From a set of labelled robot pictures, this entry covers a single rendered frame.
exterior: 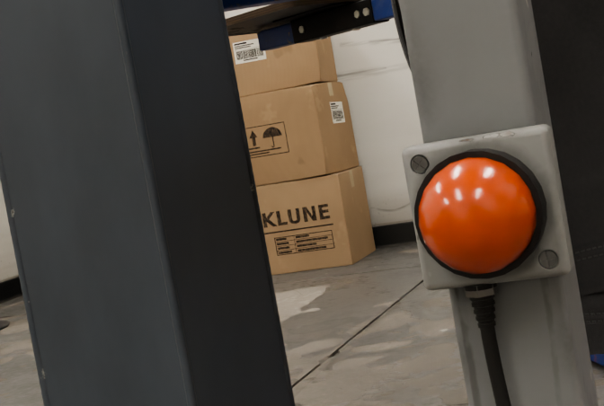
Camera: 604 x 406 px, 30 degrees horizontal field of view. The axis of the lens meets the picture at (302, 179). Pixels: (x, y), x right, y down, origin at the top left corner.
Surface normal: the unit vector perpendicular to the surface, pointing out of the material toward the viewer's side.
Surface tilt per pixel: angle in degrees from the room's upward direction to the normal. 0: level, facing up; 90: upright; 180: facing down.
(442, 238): 99
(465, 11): 90
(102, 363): 90
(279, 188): 89
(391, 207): 90
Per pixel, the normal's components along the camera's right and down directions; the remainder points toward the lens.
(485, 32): -0.34, 0.11
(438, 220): -0.77, 0.00
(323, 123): 0.89, -0.14
